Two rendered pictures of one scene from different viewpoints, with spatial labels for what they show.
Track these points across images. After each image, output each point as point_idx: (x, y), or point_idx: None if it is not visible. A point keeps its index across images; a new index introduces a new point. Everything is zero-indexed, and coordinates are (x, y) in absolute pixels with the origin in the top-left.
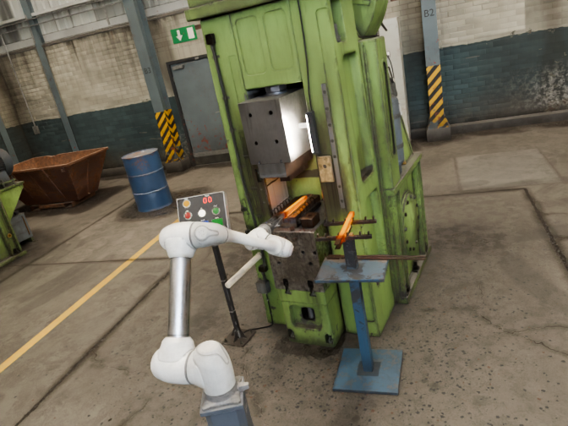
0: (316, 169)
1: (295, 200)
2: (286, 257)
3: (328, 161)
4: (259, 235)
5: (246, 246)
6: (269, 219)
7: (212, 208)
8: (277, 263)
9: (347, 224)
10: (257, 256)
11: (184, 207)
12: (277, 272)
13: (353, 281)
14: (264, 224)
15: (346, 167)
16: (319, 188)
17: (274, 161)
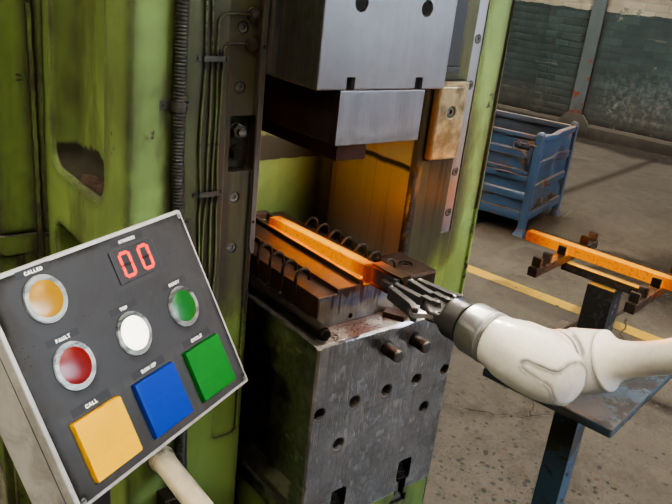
0: (267, 136)
1: (256, 234)
2: (367, 413)
3: (463, 98)
4: (564, 339)
5: (566, 393)
6: (395, 292)
7: (167, 297)
8: (332, 446)
9: (613, 256)
10: (179, 462)
11: (42, 323)
12: (322, 479)
13: (651, 396)
14: (482, 304)
15: (481, 118)
16: (262, 193)
17: (398, 83)
